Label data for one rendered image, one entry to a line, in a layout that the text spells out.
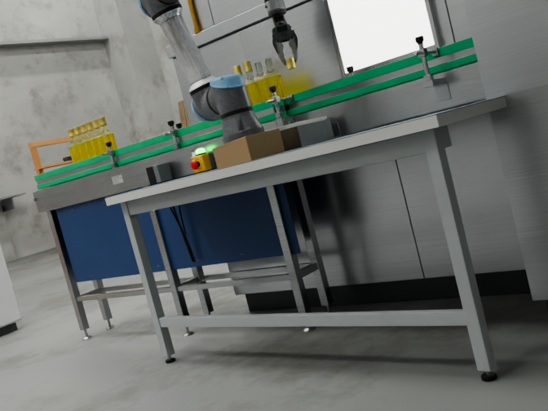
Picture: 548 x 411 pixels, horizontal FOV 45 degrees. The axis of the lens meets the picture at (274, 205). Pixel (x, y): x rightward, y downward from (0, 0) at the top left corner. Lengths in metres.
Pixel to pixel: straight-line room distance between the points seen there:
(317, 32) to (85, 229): 1.68
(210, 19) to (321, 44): 0.64
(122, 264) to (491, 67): 2.15
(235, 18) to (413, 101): 1.03
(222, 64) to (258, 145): 1.02
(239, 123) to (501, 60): 0.86
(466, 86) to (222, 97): 0.83
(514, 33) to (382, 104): 0.60
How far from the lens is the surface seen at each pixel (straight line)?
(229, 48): 3.19
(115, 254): 3.58
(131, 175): 3.31
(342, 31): 2.80
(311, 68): 2.88
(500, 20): 2.17
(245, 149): 2.23
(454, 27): 2.62
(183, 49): 2.45
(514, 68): 2.16
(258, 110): 2.74
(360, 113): 2.57
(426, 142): 1.85
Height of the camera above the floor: 0.76
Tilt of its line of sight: 4 degrees down
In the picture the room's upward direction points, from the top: 14 degrees counter-clockwise
